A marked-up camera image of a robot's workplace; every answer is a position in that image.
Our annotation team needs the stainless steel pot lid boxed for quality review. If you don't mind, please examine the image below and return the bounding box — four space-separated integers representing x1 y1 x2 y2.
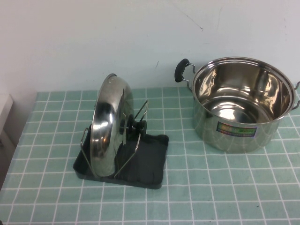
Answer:
89 73 149 177

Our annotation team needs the stainless steel cooking pot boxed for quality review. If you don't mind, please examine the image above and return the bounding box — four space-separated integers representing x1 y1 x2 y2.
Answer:
173 56 300 154

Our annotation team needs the green checked tablecloth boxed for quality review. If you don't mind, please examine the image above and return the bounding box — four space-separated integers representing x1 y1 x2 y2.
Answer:
0 85 300 225

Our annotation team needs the black tray wire lid rack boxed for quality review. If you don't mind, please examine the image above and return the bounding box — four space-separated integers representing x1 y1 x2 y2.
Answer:
73 100 170 191

